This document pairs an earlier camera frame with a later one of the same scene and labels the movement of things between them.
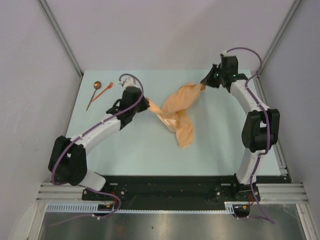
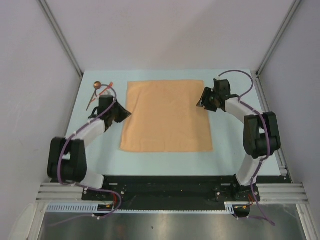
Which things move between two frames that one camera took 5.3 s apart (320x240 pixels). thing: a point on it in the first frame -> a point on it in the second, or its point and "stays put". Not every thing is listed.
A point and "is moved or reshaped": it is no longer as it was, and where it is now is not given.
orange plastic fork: [108, 87] stays put
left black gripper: [144, 105] -> [124, 113]
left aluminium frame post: [57, 28] stays put
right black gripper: [208, 81] -> [204, 101]
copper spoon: [97, 86] stays put
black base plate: [172, 192] stays put
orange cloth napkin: [182, 100] is moved or reshaped
